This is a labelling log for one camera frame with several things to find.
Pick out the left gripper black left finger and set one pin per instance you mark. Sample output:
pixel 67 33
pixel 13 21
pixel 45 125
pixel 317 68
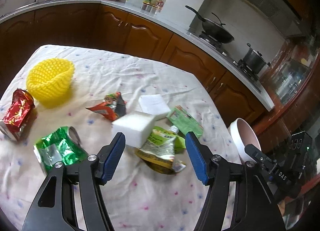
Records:
pixel 109 157

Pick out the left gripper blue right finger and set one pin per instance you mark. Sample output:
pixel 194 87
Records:
pixel 200 157

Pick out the pink trash bin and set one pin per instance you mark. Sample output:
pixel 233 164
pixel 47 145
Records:
pixel 242 135

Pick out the green carton piece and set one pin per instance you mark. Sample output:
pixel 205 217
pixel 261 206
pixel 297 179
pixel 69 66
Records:
pixel 180 118

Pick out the green drink pouch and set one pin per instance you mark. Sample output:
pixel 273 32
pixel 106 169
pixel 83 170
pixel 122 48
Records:
pixel 160 149

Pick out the white foam block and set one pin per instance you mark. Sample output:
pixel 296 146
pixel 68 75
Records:
pixel 136 126
pixel 154 105

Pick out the crushed green can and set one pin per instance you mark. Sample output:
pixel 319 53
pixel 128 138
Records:
pixel 62 145

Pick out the orange snack wrapper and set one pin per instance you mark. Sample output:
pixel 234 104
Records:
pixel 112 108

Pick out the gas stove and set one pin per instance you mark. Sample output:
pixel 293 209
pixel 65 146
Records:
pixel 217 46

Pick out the yellow foam fruit net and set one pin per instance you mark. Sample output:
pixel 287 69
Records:
pixel 50 79

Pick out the crushed red can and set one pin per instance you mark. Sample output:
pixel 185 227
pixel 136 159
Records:
pixel 17 115

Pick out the black stock pot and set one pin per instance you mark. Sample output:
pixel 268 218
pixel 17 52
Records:
pixel 254 60

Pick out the black wok with lid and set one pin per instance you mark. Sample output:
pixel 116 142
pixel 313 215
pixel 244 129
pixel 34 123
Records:
pixel 213 29

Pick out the brown lower cabinets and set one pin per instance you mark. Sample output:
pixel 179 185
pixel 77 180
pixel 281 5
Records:
pixel 102 27

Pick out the condiment bottles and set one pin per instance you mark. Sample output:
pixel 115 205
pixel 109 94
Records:
pixel 153 6

